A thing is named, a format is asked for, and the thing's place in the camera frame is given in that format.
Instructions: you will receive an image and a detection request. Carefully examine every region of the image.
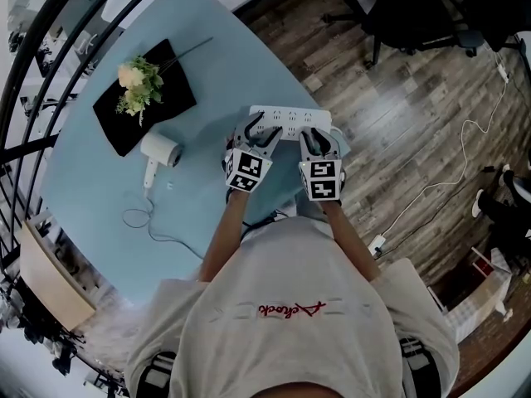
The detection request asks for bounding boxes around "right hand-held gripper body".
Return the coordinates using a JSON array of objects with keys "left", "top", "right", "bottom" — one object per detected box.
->
[{"left": 298, "top": 151, "right": 347, "bottom": 203}]

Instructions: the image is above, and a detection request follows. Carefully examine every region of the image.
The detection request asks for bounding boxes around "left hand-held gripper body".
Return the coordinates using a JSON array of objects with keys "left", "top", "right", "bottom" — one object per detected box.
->
[{"left": 223, "top": 136, "right": 274, "bottom": 193}]

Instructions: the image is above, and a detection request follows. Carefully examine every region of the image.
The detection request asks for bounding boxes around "white power strip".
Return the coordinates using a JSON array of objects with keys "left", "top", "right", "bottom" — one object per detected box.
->
[{"left": 248, "top": 104, "right": 334, "bottom": 142}]

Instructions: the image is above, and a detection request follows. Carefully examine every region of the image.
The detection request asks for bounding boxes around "person's left forearm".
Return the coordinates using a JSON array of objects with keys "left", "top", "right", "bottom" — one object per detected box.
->
[{"left": 197, "top": 188, "right": 251, "bottom": 284}]

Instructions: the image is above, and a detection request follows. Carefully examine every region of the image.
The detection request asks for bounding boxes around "person's right forearm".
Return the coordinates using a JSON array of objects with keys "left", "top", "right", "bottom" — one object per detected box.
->
[{"left": 320, "top": 199, "right": 383, "bottom": 282}]

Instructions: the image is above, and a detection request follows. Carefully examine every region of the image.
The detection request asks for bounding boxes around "white hair dryer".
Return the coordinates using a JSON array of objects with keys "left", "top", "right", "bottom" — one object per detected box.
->
[{"left": 139, "top": 131, "right": 185, "bottom": 191}]

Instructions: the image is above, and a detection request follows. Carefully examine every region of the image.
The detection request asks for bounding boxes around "black cloth mat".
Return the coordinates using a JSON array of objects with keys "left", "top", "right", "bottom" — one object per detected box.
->
[{"left": 91, "top": 37, "right": 198, "bottom": 158}]

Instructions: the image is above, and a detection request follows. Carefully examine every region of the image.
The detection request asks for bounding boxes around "cream artificial flower bouquet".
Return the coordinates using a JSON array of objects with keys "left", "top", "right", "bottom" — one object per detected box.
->
[{"left": 114, "top": 35, "right": 215, "bottom": 129}]

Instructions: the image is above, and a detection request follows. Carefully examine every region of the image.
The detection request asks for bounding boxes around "black office chair with headrest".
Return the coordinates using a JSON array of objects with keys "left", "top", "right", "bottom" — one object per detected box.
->
[{"left": 322, "top": 0, "right": 487, "bottom": 68}]

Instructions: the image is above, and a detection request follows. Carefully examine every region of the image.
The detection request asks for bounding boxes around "person's white t-shirt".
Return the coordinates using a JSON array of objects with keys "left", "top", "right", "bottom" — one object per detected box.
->
[{"left": 123, "top": 215, "right": 460, "bottom": 398}]

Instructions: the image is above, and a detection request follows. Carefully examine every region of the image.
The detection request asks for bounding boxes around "small white extension socket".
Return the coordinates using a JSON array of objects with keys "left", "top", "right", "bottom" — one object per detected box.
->
[{"left": 494, "top": 51, "right": 511, "bottom": 84}]

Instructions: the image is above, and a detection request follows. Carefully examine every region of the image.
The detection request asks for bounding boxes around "cardboard box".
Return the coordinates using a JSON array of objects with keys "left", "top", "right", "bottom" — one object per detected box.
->
[{"left": 430, "top": 245, "right": 516, "bottom": 340}]

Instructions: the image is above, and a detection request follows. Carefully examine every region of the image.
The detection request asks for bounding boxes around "light wooden board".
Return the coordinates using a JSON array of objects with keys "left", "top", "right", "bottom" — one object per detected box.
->
[{"left": 17, "top": 219, "right": 97, "bottom": 332}]

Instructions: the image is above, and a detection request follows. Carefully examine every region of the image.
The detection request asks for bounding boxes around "black metal railing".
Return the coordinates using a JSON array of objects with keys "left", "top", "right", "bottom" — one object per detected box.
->
[{"left": 0, "top": 0, "right": 139, "bottom": 265}]

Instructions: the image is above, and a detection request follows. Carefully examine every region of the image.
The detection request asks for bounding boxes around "white wall adapter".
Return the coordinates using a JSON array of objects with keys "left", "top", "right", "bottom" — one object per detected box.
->
[{"left": 368, "top": 234, "right": 387, "bottom": 261}]

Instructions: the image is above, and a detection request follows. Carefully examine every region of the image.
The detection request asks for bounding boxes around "white power cable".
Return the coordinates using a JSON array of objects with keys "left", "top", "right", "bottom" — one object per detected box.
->
[{"left": 121, "top": 187, "right": 209, "bottom": 261}]

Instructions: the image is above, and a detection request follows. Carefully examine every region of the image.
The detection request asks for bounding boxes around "long white extension cable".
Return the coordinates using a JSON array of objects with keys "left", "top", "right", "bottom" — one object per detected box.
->
[{"left": 380, "top": 80, "right": 509, "bottom": 240}]

